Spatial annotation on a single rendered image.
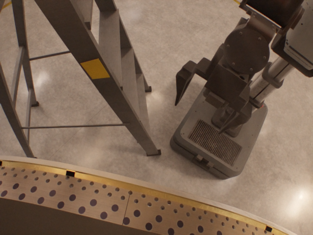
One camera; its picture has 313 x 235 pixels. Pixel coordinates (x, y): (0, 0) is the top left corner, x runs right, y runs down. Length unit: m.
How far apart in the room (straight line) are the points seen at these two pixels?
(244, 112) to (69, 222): 0.32
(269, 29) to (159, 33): 1.95
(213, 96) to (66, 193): 0.29
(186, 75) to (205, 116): 1.15
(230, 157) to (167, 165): 0.45
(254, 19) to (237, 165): 1.30
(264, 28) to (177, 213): 0.32
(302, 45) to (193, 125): 0.90
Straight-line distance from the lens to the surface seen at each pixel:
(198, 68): 0.36
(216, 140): 1.49
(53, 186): 0.42
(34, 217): 0.36
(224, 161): 1.48
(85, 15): 0.57
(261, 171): 1.91
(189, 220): 0.41
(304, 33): 0.84
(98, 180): 0.43
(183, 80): 0.37
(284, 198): 2.03
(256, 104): 1.23
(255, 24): 0.27
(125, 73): 1.17
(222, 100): 0.29
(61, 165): 0.46
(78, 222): 0.36
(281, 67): 1.03
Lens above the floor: 1.60
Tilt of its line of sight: 68 degrees down
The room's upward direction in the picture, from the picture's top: 23 degrees clockwise
